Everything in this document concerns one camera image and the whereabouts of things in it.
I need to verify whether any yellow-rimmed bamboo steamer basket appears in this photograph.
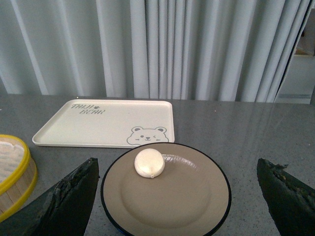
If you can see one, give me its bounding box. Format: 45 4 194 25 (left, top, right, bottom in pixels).
0 134 38 221

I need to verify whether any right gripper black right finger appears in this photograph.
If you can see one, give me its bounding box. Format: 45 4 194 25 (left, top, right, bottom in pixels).
257 158 315 236

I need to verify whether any beige plate with black rim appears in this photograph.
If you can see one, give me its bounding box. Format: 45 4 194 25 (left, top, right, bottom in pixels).
100 143 231 236

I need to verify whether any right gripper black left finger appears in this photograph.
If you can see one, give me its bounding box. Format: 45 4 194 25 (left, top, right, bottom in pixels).
0 158 99 236

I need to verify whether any cream bear-print tray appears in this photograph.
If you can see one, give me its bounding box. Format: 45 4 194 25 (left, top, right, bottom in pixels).
32 99 175 148

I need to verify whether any grey pleated curtain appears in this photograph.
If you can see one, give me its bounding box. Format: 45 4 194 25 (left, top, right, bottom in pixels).
0 0 313 102

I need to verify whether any white steamed bun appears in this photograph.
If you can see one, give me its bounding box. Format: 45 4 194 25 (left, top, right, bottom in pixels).
134 148 165 178

